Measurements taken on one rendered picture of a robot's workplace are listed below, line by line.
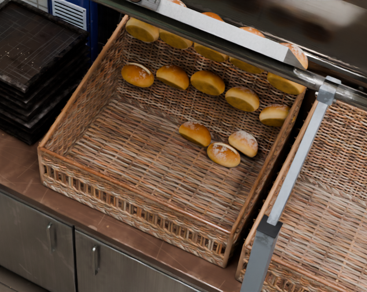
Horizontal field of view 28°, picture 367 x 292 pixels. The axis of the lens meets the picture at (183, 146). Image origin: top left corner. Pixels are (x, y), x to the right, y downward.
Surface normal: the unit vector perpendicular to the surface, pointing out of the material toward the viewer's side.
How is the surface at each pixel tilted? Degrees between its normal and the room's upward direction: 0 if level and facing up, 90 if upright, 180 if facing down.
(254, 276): 90
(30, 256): 90
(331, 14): 70
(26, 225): 90
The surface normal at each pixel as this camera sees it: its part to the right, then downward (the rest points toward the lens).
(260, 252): -0.46, 0.64
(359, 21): -0.40, 0.38
